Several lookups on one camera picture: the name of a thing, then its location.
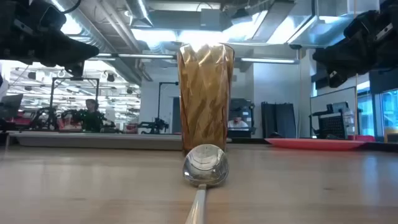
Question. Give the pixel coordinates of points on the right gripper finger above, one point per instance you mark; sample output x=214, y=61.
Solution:
x=337, y=79
x=345, y=59

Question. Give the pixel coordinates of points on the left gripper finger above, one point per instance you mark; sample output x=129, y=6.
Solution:
x=71, y=51
x=76, y=69

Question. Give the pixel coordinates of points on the coral red round plate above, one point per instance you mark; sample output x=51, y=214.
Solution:
x=314, y=144

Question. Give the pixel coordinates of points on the amber ribbed plastic cup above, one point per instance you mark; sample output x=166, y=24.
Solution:
x=205, y=99

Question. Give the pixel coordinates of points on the grey plastic tray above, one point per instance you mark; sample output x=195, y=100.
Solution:
x=93, y=141

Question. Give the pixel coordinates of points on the person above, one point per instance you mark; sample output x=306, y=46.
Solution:
x=90, y=119
x=237, y=123

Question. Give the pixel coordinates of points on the red bin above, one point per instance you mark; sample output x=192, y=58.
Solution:
x=362, y=138

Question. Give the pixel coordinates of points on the long ceiling light tube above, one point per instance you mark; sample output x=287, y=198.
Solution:
x=267, y=60
x=146, y=56

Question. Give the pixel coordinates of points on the dark folding panel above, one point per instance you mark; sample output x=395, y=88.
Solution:
x=278, y=119

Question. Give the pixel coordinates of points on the black computer monitor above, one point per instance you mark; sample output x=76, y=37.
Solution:
x=11, y=105

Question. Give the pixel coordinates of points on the black background robot frame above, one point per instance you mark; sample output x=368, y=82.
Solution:
x=74, y=79

